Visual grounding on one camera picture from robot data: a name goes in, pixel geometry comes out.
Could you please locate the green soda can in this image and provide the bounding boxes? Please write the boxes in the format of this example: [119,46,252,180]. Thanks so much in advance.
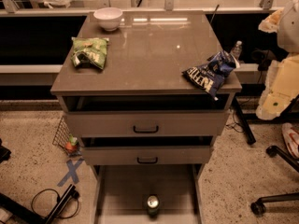
[147,195,160,217]

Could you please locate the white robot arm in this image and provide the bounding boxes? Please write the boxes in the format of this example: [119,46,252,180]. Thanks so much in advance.
[256,0,299,120]

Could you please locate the grey drawer cabinet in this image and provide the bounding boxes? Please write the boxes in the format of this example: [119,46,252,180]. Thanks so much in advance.
[50,10,243,224]

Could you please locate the middle grey drawer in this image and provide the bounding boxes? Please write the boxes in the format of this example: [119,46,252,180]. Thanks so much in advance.
[81,136,214,165]

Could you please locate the grey drawer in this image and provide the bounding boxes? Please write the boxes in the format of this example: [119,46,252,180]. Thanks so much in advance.
[59,94,233,138]
[81,136,214,165]

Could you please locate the top grey drawer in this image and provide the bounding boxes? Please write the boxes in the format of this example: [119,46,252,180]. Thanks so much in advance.
[59,94,233,138]

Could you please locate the bottom open drawer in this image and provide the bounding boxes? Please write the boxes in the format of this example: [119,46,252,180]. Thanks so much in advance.
[90,164,204,224]

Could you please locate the blue chip bag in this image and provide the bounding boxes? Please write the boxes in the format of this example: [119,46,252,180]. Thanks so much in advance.
[182,50,240,101]

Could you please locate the green chip bag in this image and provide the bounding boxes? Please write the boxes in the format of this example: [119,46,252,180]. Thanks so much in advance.
[71,37,109,70]

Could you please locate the orange green item in basket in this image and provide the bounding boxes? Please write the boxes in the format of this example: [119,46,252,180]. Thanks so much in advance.
[64,134,78,153]

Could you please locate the white ceramic bowl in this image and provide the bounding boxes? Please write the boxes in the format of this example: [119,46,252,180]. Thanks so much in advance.
[93,7,123,31]

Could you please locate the blue tape cross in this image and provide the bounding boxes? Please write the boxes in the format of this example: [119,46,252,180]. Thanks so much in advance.
[57,158,84,187]

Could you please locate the clear plastic water bottle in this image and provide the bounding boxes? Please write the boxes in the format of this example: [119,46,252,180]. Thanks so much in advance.
[231,41,243,60]

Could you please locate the black table leg right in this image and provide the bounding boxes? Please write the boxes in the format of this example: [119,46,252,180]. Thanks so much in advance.
[232,97,256,145]

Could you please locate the black stand leg left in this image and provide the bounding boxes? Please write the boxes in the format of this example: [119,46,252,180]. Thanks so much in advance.
[0,184,78,224]

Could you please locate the black headphones on ledge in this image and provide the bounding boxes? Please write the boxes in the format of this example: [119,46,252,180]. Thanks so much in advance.
[251,49,278,71]

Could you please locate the white red sneaker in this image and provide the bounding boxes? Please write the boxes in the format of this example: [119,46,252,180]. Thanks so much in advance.
[282,123,299,159]

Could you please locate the wire mesh basket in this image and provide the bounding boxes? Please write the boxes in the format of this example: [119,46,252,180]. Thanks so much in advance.
[52,118,81,157]

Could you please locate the black floor cable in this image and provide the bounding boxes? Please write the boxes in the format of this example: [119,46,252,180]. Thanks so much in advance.
[30,188,80,220]

